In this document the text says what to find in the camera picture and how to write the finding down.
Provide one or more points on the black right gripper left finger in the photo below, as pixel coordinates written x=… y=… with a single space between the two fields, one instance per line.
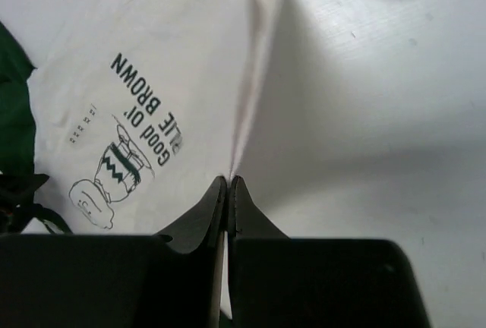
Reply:
x=199 y=224

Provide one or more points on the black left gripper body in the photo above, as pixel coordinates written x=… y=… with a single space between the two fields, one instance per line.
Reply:
x=18 y=208

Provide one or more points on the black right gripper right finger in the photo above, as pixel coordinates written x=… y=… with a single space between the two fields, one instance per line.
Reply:
x=245 y=219

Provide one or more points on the white green raglan t-shirt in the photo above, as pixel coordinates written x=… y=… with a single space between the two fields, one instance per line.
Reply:
x=137 y=107

